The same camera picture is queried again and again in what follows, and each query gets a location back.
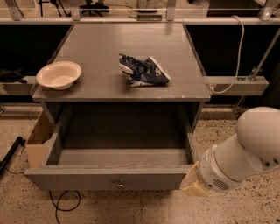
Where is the grey top drawer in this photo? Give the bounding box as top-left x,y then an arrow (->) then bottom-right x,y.
25,102 -> 198,191

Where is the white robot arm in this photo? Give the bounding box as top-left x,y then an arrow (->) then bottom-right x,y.
180,107 -> 280,197

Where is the grey drawer cabinet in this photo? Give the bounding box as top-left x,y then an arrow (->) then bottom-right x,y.
33,23 -> 210,128

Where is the blue white chip bag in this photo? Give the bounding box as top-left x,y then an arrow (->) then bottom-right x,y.
119,54 -> 171,87

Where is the cardboard box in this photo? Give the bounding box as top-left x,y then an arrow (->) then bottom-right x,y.
25,111 -> 54,168

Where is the white bowl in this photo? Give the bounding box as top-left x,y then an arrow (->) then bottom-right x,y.
36,61 -> 81,90

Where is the black rod on floor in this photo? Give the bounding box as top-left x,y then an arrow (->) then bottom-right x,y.
0,136 -> 25,175

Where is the grey metal rail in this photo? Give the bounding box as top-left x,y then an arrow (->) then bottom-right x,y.
205,76 -> 269,96

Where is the black floor cable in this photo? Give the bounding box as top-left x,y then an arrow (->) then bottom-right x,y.
48,190 -> 81,224

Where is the white cable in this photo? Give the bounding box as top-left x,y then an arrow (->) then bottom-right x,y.
208,15 -> 246,95

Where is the black object on left rail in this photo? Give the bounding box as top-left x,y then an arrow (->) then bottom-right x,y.
0,69 -> 26,83

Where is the metal top frame bar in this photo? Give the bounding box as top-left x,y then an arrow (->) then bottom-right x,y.
0,16 -> 280,25

